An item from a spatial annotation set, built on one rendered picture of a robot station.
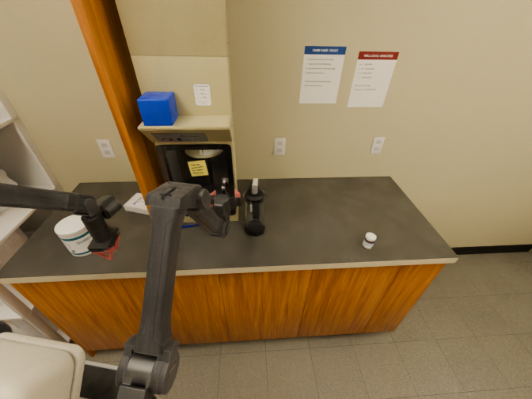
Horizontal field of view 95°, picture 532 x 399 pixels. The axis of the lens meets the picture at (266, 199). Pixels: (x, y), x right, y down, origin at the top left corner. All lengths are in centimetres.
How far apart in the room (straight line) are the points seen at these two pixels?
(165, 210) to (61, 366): 33
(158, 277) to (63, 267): 88
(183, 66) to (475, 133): 178
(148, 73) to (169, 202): 61
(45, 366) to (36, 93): 141
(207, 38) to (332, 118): 87
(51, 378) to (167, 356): 19
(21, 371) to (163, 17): 92
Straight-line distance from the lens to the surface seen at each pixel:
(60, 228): 137
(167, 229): 54
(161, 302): 58
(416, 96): 174
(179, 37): 99
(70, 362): 66
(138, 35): 103
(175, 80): 102
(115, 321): 173
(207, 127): 93
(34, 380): 62
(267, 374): 193
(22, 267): 152
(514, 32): 194
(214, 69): 99
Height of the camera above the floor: 185
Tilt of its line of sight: 39 degrees down
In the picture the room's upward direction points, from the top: 2 degrees clockwise
